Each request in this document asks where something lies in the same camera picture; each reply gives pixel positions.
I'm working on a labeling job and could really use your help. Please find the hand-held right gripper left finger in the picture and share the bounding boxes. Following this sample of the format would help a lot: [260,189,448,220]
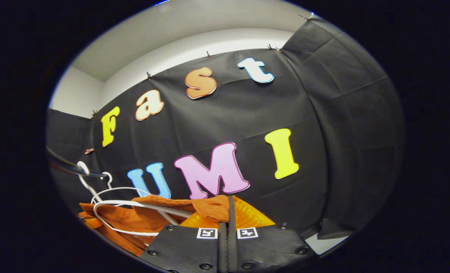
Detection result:
[139,212,229,273]

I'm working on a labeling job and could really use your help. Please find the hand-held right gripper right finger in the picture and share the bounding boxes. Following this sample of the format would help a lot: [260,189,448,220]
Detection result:
[228,195,319,273]

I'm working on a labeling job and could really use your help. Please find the orange corduroy jacket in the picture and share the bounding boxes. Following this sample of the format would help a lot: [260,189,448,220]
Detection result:
[77,194,231,258]

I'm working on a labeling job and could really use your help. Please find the white plastic hanger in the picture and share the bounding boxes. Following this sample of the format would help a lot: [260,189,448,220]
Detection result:
[90,172,151,205]
[76,161,195,236]

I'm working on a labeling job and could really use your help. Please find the black clothes rack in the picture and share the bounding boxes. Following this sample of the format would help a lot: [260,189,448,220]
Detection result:
[46,146,110,179]

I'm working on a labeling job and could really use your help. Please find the black backdrop cloth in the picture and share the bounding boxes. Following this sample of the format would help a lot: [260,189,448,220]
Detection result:
[46,15,405,243]

